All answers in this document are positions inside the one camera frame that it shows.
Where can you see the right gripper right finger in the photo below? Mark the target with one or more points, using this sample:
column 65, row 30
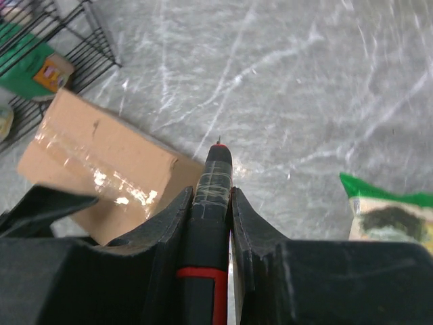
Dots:
column 278, row 280

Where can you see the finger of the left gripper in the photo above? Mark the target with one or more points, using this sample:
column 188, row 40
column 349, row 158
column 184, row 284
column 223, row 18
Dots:
column 39, row 208

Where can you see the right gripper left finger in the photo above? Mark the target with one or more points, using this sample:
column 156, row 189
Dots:
column 69, row 281

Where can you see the red black utility knife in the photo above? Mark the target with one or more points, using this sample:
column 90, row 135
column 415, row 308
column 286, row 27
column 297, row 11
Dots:
column 202, row 272

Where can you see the brown cardboard express box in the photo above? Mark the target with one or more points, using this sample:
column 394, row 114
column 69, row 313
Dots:
column 80, row 147

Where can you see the green cassava chips bag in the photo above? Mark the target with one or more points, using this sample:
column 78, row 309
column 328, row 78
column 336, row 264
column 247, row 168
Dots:
column 379, row 215

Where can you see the green lidded jar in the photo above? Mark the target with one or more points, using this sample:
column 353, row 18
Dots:
column 31, row 68

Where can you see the black wire rack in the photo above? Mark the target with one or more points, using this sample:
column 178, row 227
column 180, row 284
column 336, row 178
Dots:
column 76, row 30

